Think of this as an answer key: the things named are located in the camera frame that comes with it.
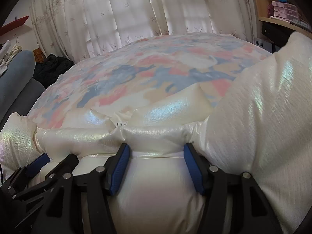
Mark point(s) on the white leaf-patterned curtain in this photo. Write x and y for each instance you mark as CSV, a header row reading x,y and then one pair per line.
x,y
79,29

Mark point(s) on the white shiny puffer jacket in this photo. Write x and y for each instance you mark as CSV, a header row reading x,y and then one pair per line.
x,y
262,126

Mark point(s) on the floral pastel bed blanket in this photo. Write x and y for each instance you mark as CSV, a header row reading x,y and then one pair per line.
x,y
147,71

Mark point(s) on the white clothes pile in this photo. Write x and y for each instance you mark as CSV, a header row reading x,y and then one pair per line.
x,y
8,55

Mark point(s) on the wooden shelf unit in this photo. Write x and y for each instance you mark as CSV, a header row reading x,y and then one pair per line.
x,y
279,19

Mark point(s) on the black fuzzy cushion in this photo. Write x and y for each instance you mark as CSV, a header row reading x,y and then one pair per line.
x,y
47,72

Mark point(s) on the pink boxes on shelf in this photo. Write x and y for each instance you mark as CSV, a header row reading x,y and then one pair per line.
x,y
283,10

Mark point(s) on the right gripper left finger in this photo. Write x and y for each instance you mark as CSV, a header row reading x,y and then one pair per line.
x,y
64,202

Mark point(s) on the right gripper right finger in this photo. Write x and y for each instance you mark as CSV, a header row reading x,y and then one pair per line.
x,y
236,200

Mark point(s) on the red wall shelf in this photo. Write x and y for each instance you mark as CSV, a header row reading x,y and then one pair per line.
x,y
13,25

